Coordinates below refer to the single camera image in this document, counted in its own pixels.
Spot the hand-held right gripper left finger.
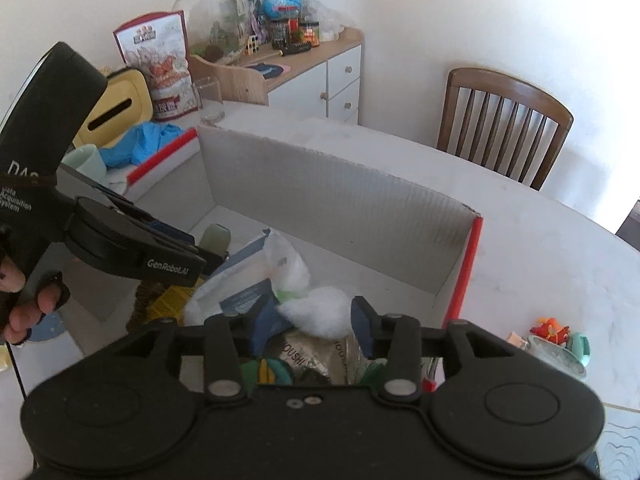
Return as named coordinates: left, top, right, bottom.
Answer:
left=114, top=296, right=281, bottom=403

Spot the black handle screwdriver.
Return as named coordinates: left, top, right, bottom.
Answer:
left=271, top=41, right=312, bottom=57

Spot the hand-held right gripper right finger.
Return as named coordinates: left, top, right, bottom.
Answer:
left=350, top=295, right=516, bottom=403

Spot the teal round container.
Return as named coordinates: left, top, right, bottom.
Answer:
left=566, top=332, right=592, bottom=363

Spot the blue cloth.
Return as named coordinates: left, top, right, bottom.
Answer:
left=99, top=121, right=186, bottom=168

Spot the printed snack bag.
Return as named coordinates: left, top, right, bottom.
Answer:
left=112, top=9, right=202, bottom=122

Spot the black cable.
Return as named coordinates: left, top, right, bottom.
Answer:
left=5, top=342, right=27, bottom=403

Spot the brown hair scrunchie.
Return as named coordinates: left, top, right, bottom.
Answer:
left=126, top=280, right=168, bottom=332

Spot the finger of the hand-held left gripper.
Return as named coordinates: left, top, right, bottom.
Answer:
left=125, top=227, right=208, bottom=291
left=107, top=195, right=226, bottom=276

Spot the dark blue package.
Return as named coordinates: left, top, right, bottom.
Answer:
left=220, top=234, right=281, bottom=318

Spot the blue oval pad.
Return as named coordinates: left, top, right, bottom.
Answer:
left=246, top=61, right=292, bottom=79

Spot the orange toy figure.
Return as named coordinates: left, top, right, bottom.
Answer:
left=529, top=316, right=572, bottom=347

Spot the translucent plastic wrap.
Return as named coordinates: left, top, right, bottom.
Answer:
left=302, top=0, right=346, bottom=42

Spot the mint green cup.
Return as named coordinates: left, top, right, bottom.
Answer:
left=61, top=143, right=108, bottom=184

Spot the yellow ribbed item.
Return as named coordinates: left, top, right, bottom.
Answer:
left=149, top=284, right=197, bottom=322

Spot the dark jar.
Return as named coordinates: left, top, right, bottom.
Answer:
left=270, top=19, right=291, bottom=51

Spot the glass terrarium bowl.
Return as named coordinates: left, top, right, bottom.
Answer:
left=189, top=0, right=252, bottom=64

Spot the white wooden-top sideboard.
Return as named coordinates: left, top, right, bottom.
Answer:
left=189, top=27, right=364, bottom=126

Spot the curved wooden tray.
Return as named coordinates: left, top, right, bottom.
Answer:
left=189, top=52, right=272, bottom=107

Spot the person's left hand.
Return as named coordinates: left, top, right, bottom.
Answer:
left=0, top=255, right=71, bottom=347

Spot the blue patterned rug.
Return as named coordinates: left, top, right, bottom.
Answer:
left=595, top=402, right=640, bottom=480

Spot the grey-green tube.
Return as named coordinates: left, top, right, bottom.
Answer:
left=507, top=331, right=587, bottom=378

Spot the green cylinder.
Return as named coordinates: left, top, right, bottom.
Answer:
left=199, top=223, right=232, bottom=257

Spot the yellow tissue box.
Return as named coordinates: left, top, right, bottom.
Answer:
left=74, top=66, right=154, bottom=147

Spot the white shopping bag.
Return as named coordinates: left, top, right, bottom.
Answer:
left=184, top=230, right=312, bottom=328

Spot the wooden slat-back chair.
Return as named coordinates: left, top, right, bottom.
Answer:
left=437, top=67, right=574, bottom=191

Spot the clear drinking glass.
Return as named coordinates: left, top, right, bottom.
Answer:
left=191, top=76, right=227, bottom=127

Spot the gold printed packet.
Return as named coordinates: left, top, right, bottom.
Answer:
left=267, top=331, right=362, bottom=387

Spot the white plastic bag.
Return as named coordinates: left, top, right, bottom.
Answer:
left=276, top=286, right=352, bottom=339

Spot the blue globe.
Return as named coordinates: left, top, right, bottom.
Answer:
left=261, top=0, right=304, bottom=22

